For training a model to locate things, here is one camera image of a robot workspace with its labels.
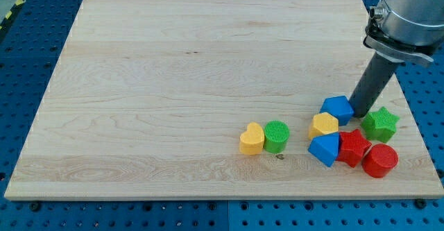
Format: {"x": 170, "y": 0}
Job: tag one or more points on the green cylinder block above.
{"x": 276, "y": 136}

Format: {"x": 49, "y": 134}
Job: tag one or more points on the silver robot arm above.
{"x": 405, "y": 30}

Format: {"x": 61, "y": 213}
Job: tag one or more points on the blue cube block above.
{"x": 338, "y": 107}

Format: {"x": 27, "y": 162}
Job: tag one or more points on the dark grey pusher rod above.
{"x": 374, "y": 79}

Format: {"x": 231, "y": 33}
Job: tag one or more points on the yellow heart block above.
{"x": 251, "y": 142}

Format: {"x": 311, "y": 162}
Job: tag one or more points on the red cylinder block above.
{"x": 380, "y": 160}

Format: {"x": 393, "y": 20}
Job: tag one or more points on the blue triangle block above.
{"x": 325, "y": 148}

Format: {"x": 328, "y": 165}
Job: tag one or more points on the yellow pentagon block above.
{"x": 323, "y": 124}

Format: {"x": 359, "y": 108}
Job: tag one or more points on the green star block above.
{"x": 380, "y": 125}

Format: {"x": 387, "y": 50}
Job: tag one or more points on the wooden board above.
{"x": 148, "y": 100}

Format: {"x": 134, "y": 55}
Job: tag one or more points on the red star block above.
{"x": 352, "y": 147}

